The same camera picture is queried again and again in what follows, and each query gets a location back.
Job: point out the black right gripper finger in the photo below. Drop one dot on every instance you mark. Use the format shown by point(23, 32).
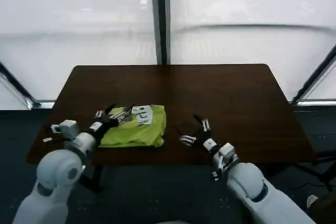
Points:
point(187, 138)
point(205, 125)

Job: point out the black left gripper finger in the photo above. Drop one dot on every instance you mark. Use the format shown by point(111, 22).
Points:
point(99, 113)
point(122, 116)

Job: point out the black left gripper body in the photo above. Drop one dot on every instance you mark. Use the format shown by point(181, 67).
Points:
point(105, 123)

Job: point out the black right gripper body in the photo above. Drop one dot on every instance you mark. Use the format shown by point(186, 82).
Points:
point(206, 140)

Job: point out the lime green t-shirt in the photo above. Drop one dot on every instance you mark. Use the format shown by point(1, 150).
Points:
point(141, 134)

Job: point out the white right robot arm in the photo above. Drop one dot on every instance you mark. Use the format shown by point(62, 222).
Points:
point(252, 182)

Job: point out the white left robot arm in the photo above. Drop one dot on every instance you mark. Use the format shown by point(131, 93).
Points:
point(57, 171)

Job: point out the black table leg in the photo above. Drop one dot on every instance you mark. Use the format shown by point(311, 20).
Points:
point(96, 179)
point(317, 167)

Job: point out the small white floor object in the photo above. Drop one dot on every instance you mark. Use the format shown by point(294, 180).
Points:
point(312, 200)

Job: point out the dark brown bulky object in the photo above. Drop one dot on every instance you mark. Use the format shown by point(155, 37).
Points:
point(325, 209)

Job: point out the dark slanted window frame bar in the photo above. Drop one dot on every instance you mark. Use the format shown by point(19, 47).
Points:
point(18, 85)
point(315, 74)

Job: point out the dark vertical window post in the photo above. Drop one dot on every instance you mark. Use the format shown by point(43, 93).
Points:
point(160, 16)

